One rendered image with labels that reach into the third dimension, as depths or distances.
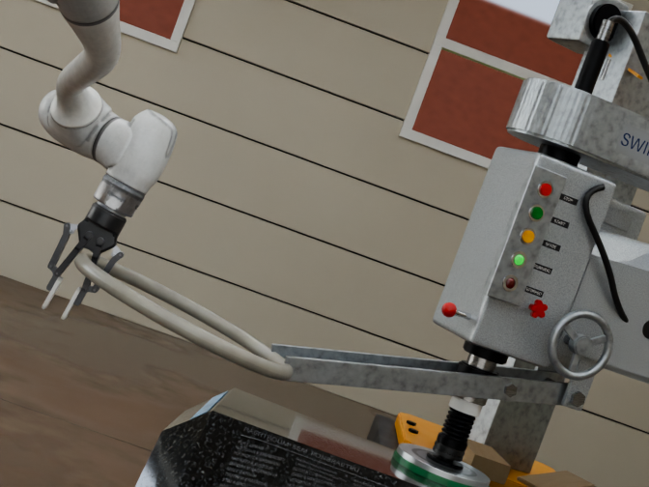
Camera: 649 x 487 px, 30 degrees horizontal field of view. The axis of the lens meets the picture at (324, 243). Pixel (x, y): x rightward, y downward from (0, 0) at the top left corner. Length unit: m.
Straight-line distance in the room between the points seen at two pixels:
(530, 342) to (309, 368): 0.47
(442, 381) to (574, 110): 0.62
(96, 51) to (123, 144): 0.33
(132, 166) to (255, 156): 6.16
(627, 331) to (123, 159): 1.13
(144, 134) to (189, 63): 6.19
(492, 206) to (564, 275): 0.22
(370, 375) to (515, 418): 0.89
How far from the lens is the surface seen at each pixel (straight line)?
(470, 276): 2.60
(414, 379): 2.54
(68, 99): 2.39
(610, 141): 2.60
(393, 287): 8.62
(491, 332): 2.53
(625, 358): 2.71
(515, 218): 2.49
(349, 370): 2.49
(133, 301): 2.21
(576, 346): 2.56
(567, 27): 3.41
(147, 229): 8.57
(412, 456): 2.62
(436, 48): 8.63
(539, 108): 2.57
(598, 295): 2.64
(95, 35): 2.07
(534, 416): 3.36
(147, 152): 2.39
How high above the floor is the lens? 1.30
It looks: 2 degrees down
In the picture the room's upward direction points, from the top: 20 degrees clockwise
